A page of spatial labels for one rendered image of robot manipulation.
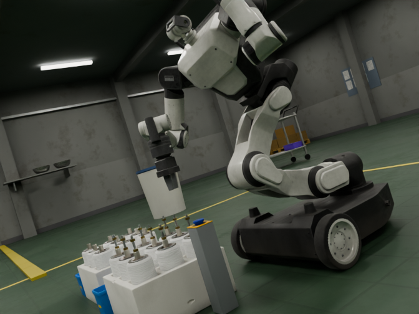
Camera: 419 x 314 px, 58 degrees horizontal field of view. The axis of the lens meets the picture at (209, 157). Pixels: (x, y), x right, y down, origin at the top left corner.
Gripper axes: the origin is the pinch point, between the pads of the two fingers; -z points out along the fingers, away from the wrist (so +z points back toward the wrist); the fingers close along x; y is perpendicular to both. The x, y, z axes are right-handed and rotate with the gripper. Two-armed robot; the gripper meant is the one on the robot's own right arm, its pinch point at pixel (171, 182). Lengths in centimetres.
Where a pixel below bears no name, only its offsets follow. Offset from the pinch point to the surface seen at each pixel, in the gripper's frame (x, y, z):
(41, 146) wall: -609, -726, 170
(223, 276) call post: 12.9, 16.4, -36.2
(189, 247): 3.4, 1.1, -26.2
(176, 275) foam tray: 15.1, -0.7, -32.3
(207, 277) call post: 15.1, 11.7, -34.7
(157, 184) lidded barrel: -264, -182, -7
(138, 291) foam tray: 27.1, -8.7, -31.5
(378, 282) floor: 6, 64, -48
